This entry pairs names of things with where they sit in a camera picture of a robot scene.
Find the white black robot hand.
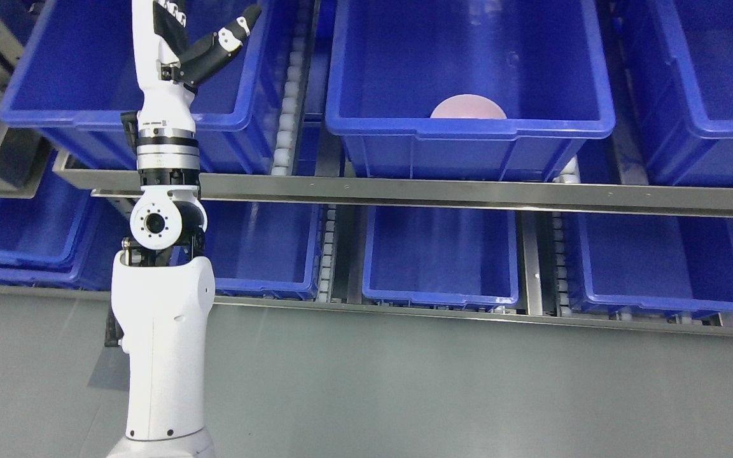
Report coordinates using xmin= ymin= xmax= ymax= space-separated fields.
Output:
xmin=131 ymin=1 xmax=262 ymax=116

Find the pink bowl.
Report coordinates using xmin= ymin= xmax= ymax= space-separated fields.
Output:
xmin=430 ymin=94 xmax=507 ymax=120

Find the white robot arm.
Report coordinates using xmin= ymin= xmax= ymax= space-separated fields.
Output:
xmin=109 ymin=108 xmax=214 ymax=457

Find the blue bin upper middle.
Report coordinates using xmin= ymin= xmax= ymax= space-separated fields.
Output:
xmin=326 ymin=1 xmax=616 ymax=182

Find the blue bin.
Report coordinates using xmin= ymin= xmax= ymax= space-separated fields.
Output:
xmin=0 ymin=169 xmax=130 ymax=291
xmin=0 ymin=1 xmax=305 ymax=174
xmin=363 ymin=206 xmax=520 ymax=311
xmin=326 ymin=1 xmax=616 ymax=182
xmin=204 ymin=201 xmax=323 ymax=300
xmin=613 ymin=1 xmax=733 ymax=188
xmin=562 ymin=212 xmax=733 ymax=319

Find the blue bin lower middle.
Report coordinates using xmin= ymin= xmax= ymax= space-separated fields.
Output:
xmin=363 ymin=206 xmax=520 ymax=311

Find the blue bin upper left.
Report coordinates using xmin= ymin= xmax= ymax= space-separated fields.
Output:
xmin=0 ymin=1 xmax=305 ymax=174

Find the blue bin far lower left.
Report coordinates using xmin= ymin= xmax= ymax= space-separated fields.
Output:
xmin=0 ymin=169 xmax=130 ymax=291

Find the blue bin lower right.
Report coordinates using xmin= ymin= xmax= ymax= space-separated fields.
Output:
xmin=562 ymin=212 xmax=733 ymax=319

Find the blue bin upper right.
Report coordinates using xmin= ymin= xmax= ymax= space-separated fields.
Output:
xmin=613 ymin=1 xmax=733 ymax=188

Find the steel shelf rail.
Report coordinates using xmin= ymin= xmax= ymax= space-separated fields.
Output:
xmin=53 ymin=150 xmax=733 ymax=219

